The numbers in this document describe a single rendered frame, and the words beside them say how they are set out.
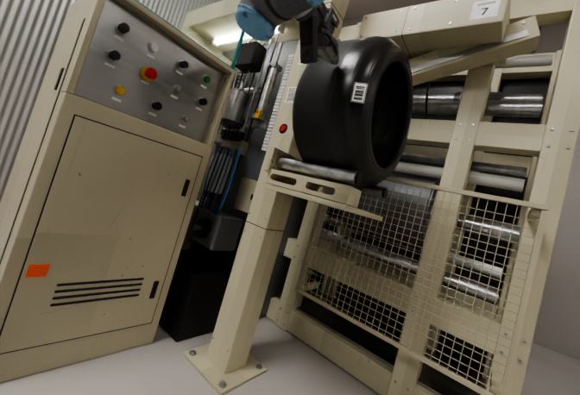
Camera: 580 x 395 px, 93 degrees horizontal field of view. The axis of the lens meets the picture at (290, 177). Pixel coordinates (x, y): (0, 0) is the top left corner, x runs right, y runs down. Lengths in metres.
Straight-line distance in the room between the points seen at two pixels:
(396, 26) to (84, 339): 1.82
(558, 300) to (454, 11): 3.34
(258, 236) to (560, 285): 3.51
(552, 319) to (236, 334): 3.50
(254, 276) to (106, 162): 0.70
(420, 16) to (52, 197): 1.58
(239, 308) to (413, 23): 1.46
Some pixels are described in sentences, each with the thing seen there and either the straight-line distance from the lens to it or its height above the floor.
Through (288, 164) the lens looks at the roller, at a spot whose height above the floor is 0.90.
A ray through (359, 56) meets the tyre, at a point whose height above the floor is 1.26.
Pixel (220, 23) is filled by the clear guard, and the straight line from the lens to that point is 1.41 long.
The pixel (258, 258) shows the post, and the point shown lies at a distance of 1.20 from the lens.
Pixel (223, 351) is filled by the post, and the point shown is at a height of 0.09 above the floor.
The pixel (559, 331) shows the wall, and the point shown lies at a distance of 4.23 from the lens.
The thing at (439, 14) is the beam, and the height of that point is 1.71.
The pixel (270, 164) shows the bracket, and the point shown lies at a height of 0.88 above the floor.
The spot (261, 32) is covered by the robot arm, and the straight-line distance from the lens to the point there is 0.67.
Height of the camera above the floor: 0.79
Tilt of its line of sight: 3 degrees up
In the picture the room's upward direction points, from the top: 16 degrees clockwise
